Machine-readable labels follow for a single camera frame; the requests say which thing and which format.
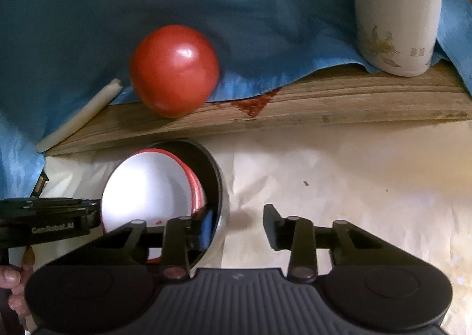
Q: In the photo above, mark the person's left hand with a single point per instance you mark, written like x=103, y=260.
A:
x=15, y=279

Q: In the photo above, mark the white rolled stick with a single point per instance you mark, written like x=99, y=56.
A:
x=82, y=117

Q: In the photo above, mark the cream table cover sheet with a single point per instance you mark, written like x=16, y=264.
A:
x=408, y=183

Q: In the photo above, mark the red tomato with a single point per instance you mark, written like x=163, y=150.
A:
x=174, y=70

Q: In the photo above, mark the white red-rimmed bowl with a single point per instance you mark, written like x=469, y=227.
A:
x=166, y=188
x=117, y=196

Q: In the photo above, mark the deep steel bowl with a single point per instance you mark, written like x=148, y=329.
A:
x=216, y=209

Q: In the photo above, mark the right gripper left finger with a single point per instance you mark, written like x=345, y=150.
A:
x=181, y=235

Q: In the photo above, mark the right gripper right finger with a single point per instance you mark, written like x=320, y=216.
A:
x=296, y=235

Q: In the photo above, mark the white thermos cup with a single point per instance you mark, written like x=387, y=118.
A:
x=398, y=36

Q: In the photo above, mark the blue cloth garment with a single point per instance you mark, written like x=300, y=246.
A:
x=57, y=54

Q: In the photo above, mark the wooden shelf board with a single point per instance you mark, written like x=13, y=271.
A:
x=338, y=95

